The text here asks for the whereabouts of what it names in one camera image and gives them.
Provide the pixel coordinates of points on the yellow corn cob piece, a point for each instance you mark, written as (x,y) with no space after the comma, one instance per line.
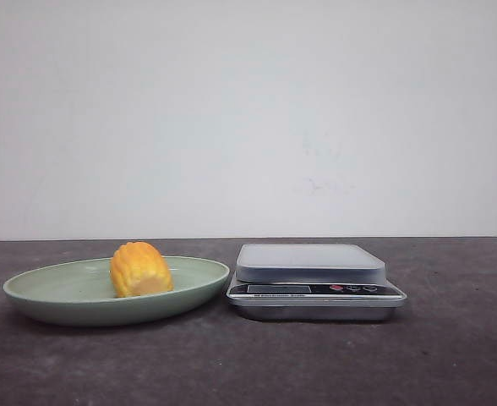
(138,268)

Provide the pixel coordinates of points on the silver digital kitchen scale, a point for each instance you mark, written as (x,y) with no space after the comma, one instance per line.
(312,282)

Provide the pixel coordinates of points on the light green oval plate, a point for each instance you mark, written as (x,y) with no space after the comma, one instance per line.
(80,293)

